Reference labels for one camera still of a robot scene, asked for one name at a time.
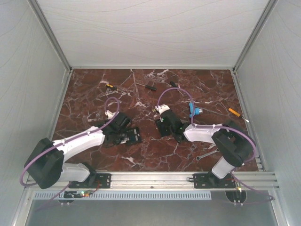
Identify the black fuse box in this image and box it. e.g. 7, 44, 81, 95
120, 127, 142, 145

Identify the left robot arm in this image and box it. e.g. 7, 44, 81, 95
24, 111, 132, 189

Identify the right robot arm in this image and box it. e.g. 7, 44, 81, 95
155, 108, 256, 188

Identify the blue plastic tool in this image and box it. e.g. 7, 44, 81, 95
189, 102, 203, 118

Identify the black screwdriver right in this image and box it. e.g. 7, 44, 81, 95
169, 81, 184, 96

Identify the black screwdriver middle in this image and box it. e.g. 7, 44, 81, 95
136, 83, 157, 91

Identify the silver wrench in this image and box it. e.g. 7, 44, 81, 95
196, 149, 219, 161

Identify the yellow black screwdriver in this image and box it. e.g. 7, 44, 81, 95
105, 84, 118, 91

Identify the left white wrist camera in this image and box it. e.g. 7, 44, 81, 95
104, 110, 118, 120

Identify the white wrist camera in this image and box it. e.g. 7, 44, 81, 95
104, 110, 118, 120
155, 105, 170, 115

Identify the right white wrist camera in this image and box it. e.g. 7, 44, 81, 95
155, 105, 170, 115

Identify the aluminium mounting rail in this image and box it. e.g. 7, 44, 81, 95
25, 171, 280, 189

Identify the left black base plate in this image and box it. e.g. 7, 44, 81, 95
69, 173, 111, 189

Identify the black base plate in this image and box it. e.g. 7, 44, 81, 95
189, 172, 236, 189
69, 173, 111, 189

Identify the orange handle screwdriver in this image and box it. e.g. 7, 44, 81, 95
229, 108, 241, 117

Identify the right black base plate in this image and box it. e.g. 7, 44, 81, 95
189, 172, 236, 189

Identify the slotted grey cable duct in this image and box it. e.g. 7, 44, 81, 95
33, 190, 212, 201

